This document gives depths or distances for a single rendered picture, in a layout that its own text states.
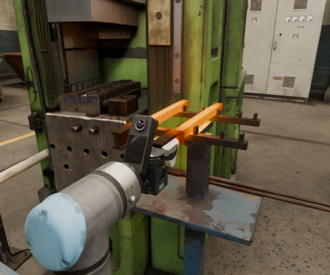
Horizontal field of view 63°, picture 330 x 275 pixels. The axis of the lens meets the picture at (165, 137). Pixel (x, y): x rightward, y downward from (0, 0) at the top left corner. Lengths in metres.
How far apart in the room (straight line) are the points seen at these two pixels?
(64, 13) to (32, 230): 0.92
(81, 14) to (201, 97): 0.55
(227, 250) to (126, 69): 1.23
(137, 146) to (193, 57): 0.67
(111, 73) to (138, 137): 1.16
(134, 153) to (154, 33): 0.71
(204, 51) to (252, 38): 5.12
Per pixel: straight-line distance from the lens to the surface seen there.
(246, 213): 0.87
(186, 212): 0.84
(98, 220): 0.40
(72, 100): 1.22
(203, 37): 1.11
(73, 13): 1.17
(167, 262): 1.60
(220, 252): 1.80
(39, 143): 1.63
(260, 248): 1.89
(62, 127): 1.21
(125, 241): 1.34
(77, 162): 1.23
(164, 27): 1.12
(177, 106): 0.92
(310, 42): 6.08
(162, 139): 0.60
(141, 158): 0.50
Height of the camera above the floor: 1.21
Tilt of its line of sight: 20 degrees down
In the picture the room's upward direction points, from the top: straight up
